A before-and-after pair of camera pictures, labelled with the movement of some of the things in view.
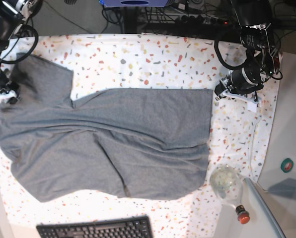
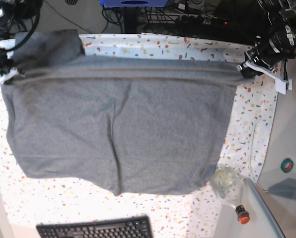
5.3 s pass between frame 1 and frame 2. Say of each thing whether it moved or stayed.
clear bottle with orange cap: stayed
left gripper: moved
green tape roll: stayed
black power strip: stayed
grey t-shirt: moved
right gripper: moved
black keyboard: stayed
